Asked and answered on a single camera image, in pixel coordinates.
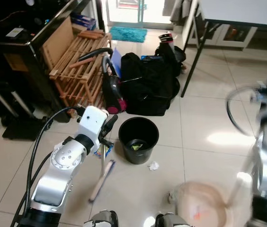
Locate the broom with purple bristles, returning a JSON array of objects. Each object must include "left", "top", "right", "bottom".
[{"left": 88, "top": 142, "right": 117, "bottom": 204}]

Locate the pink dustpan with metal handle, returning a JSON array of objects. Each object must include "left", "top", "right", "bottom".
[{"left": 170, "top": 142, "right": 262, "bottom": 227}]

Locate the black floor stand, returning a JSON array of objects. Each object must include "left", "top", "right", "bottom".
[{"left": 2, "top": 113, "right": 46, "bottom": 141}]

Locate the blue yellow snack packet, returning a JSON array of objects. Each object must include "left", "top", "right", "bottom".
[{"left": 94, "top": 144, "right": 114, "bottom": 159}]

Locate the black plastic bucket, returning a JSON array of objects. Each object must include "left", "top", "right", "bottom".
[{"left": 118, "top": 117, "right": 160, "bottom": 165}]

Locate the black red vacuum cleaner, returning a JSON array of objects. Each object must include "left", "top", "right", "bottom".
[{"left": 77, "top": 47, "right": 127, "bottom": 114}]

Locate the black fabric bag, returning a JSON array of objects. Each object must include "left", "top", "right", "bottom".
[{"left": 120, "top": 45, "right": 187, "bottom": 117}]

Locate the blue flat sheet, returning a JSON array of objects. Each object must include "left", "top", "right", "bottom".
[{"left": 110, "top": 48, "right": 124, "bottom": 77}]

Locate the wooden slatted rack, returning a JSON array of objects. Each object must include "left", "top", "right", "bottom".
[{"left": 48, "top": 29, "right": 113, "bottom": 113}]

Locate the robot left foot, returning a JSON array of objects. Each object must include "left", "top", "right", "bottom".
[{"left": 84, "top": 210, "right": 120, "bottom": 227}]

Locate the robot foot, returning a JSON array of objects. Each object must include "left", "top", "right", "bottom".
[
  {"left": 154, "top": 213, "right": 182, "bottom": 227},
  {"left": 84, "top": 210, "right": 120, "bottom": 227}
]

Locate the teal shaggy mat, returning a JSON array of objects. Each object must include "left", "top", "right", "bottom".
[{"left": 109, "top": 26, "right": 148, "bottom": 43}]

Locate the brown cardboard panel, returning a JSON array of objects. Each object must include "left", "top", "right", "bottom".
[{"left": 41, "top": 17, "right": 75, "bottom": 71}]

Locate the red black small item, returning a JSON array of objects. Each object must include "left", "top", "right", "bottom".
[{"left": 158, "top": 33, "right": 173, "bottom": 46}]

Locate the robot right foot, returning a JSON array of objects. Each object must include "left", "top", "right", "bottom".
[{"left": 154, "top": 213, "right": 182, "bottom": 227}]

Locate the blue cardboard box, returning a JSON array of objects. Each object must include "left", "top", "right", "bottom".
[{"left": 70, "top": 13, "right": 97, "bottom": 30}]

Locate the black glossy table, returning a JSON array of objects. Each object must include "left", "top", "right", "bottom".
[{"left": 0, "top": 0, "right": 105, "bottom": 126}]

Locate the white low cabinet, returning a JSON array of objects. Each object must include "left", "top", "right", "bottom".
[{"left": 189, "top": 24, "right": 258, "bottom": 51}]

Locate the white table with black legs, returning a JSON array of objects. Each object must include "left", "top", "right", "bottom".
[{"left": 181, "top": 0, "right": 267, "bottom": 98}]

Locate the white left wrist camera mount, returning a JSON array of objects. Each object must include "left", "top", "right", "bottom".
[{"left": 77, "top": 106, "right": 109, "bottom": 143}]

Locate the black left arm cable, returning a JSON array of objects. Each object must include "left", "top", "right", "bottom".
[{"left": 10, "top": 106, "right": 86, "bottom": 227}]

